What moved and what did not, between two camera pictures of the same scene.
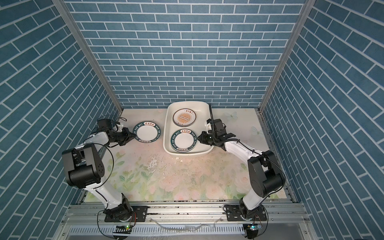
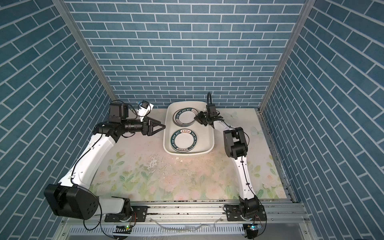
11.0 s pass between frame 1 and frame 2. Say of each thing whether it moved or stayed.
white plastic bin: stayed
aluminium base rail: stayed
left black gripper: moved
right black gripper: moved
